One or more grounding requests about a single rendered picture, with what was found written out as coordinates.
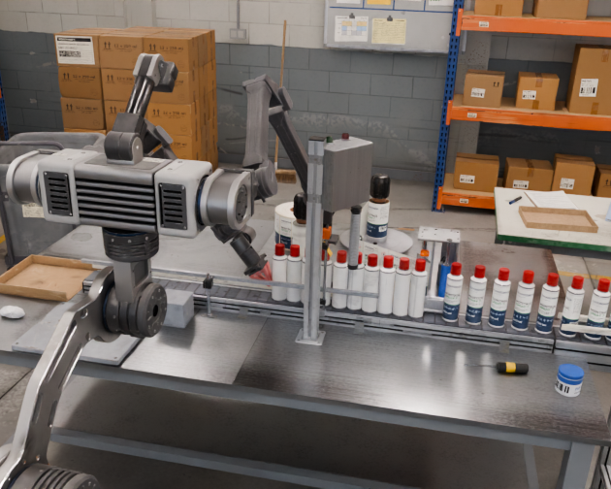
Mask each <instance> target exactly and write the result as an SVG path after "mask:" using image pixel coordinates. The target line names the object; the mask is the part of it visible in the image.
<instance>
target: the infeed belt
mask: <svg viewBox="0 0 611 489"><path fill-rule="evenodd" d="M99 272H100V271H94V272H93V273H91V274H90V275H89V276H88V277H86V278H85V279H84V280H86V281H93V280H94V278H96V276H97V275H98V274H99ZM152 282H154V283H159V284H161V285H162V286H163V287H164V289H165V290H166V289H174V290H182V291H190V292H194V295H202V296H207V289H206V288H203V284H202V283H196V282H188V281H180V280H170V279H163V278H162V279H161V278H156V277H153V278H152ZM210 296H211V297H217V298H225V299H233V300H241V301H248V302H256V303H264V304H272V305H280V306H287V307H295V308H304V305H303V304H302V303H301V302H299V303H289V302H288V301H287V300H285V301H283V302H276V301H274V300H273V299H272V292H268V291H259V290H251V289H243V288H236V287H228V286H220V285H214V286H213V287H212V288H211V290H210ZM325 309H326V311H333V312H341V313H349V314H357V315H364V316H372V317H380V318H388V319H396V320H403V321H410V322H418V323H426V324H433V325H441V326H449V327H457V328H465V329H472V330H480V331H488V332H496V333H504V334H511V335H519V336H527V337H535V338H542V339H550V340H555V335H554V331H553V327H552V332H551V334H550V335H541V334H538V333H536V332H535V330H534V329H535V324H529V325H528V330H527V331H526V332H517V331H515V330H513V329H512V328H511V324H512V321H506V320H505V323H504V327H503V328H502V329H494V328H491V327H490V326H489V325H488V321H489V318H481V319H482V320H481V323H480V325H478V326H470V325H467V324H466V323H465V319H466V316H465V315H459V317H458V321H457V322H456V323H447V322H444V321H443V320H442V313H435V312H427V311H423V317H422V318H419V319H415V318H411V317H409V316H408V315H407V316H405V317H397V316H394V315H393V314H392V313H391V314H389V315H382V314H379V313H378V312H377V311H376V312H375V313H365V312H363V311H362V309H360V310H349V309H348V308H347V304H346V308H345V309H343V310H336V309H334V308H333V307H332V300H331V303H330V305H329V306H328V307H325Z"/></svg>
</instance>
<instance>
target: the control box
mask: <svg viewBox="0 0 611 489"><path fill-rule="evenodd" d="M333 142H334V143H333V144H332V145H326V146H325V147H324V155H323V187H322V202H321V203H322V210H325V211H327V212H337V211H340V210H343V209H346V208H350V207H353V206H356V205H359V204H362V203H365V202H368V201H369V200H370V176H371V161H372V147H373V143H372V142H369V141H365V140H361V139H358V138H354V137H349V141H342V140H341V139H339V140H334V141H333Z"/></svg>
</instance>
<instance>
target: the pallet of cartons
mask: <svg viewBox="0 0 611 489"><path fill-rule="evenodd" d="M53 38H54V45H55V54H56V62H57V66H59V67H58V82H59V89H60V93H61V95H62V97H61V98H60V101H61V110H62V118H63V126H64V132H67V133H101V134H104V135H105V136H107V134H108V133H109V132H110V131H112V129H113V124H114V122H115V119H116V116H117V113H124V112H125V109H126V106H127V103H128V101H129V98H130V95H131V92H132V89H133V86H134V80H135V78H134V76H133V72H134V69H135V66H136V63H137V60H138V57H139V55H140V54H141V53H146V54H161V55H162V56H163V58H164V61H170V62H174V63H175V64H176V66H177V69H178V74H177V79H176V80H175V81H174V82H175V86H174V89H173V92H172V93H168V92H155V91H152V94H151V97H150V101H149V104H148V107H147V110H146V113H145V118H146V119H147V120H148V121H150V122H151V123H152V124H153V125H155V126H161V127H162V128H163V129H164V130H165V131H166V132H167V133H168V135H169V136H170V137H171V138H172V139H173V142H172V143H171V144H170V147H171V149H172V151H173V152H174V154H175V155H176V157H177V158H178V159H183V160H194V161H204V162H209V163H210V164H211V165H212V173H214V172H215V171H217V170H218V169H220V168H218V150H217V145H216V143H217V142H218V137H217V99H216V62H215V30H214V29H194V28H171V27H147V26H134V27H129V28H126V29H115V28H76V29H71V30H67V31H62V32H58V33H53Z"/></svg>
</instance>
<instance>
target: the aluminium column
mask: <svg viewBox="0 0 611 489"><path fill-rule="evenodd" d="M326 138H327V137H320V136H311V137H310V138H309V139H308V154H312V155H320V156H322V155H324V147H325V146H326V140H327V139H326ZM322 187H323V164H312V163H308V165H307V193H308V194H318V195H322ZM323 211H324V210H322V203H318V198H317V203H312V202H306V230H305V295H304V328H303V339H305V340H313V341H316V339H317V337H318V332H319V308H320V283H321V260H322V236H323Z"/></svg>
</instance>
